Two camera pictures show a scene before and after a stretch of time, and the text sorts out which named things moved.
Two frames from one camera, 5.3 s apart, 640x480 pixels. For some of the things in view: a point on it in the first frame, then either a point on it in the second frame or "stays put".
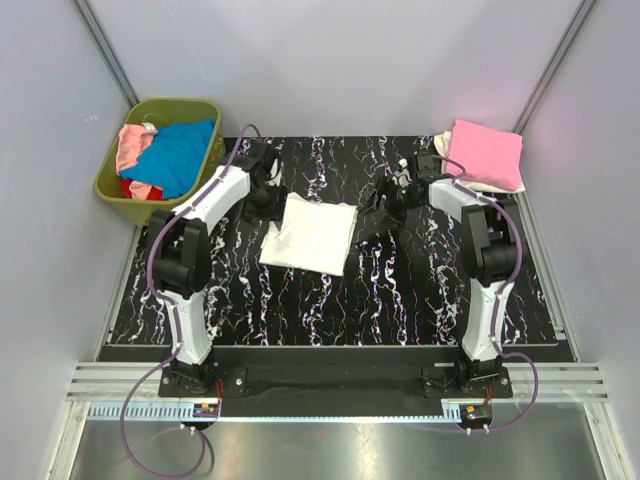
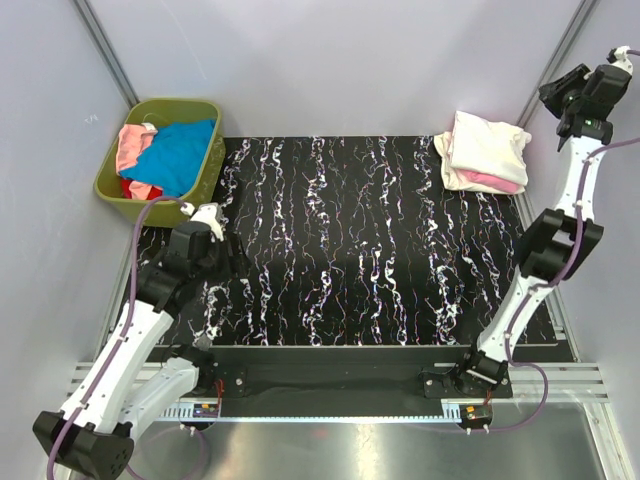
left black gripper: [274, 211] to [238, 265]
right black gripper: [388, 188] to [549, 92]
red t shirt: [156, 193] stays put
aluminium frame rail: [91, 381] stays put
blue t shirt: [174, 159] stays put
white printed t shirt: [313, 235] to [489, 147]
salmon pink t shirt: [133, 139] stays put
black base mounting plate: [335, 382] stays put
